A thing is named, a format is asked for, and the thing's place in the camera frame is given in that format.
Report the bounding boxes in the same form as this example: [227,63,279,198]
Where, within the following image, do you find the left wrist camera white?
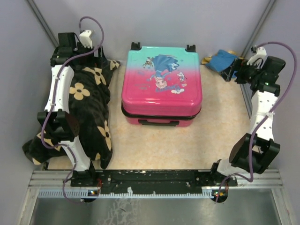
[79,30,93,49]

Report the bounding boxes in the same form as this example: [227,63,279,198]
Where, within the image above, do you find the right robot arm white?
[209,56,285,186]

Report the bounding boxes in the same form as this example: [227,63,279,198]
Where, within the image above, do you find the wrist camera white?
[247,45,267,66]
[79,30,93,49]

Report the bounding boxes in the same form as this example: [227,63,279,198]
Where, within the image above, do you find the aluminium rail frame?
[28,169,284,199]

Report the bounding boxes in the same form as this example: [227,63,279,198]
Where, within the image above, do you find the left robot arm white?
[37,30,101,186]

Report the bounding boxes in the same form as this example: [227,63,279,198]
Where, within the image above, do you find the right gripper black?
[218,58,261,84]

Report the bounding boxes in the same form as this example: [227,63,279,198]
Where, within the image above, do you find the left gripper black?
[74,42,110,69]

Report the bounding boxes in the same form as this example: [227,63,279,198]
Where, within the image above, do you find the black blanket yellow flowers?
[22,59,121,169]

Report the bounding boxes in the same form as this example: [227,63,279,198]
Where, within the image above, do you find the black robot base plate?
[71,169,225,195]

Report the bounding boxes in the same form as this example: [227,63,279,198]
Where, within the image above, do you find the yellow white patterned cloth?
[201,50,244,65]

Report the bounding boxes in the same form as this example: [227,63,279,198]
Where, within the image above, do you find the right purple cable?
[214,41,298,203]

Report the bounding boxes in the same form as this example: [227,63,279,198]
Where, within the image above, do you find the blue folded cloth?
[206,49,238,73]

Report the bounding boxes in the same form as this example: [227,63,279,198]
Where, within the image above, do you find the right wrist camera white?
[247,45,267,66]

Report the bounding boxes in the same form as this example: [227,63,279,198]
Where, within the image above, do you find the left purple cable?
[41,15,105,203]

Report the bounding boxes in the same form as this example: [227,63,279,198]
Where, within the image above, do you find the purple cable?
[214,41,298,203]
[41,15,105,203]

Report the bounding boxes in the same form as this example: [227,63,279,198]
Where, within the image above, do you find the teal hard-shell suitcase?
[121,42,203,127]

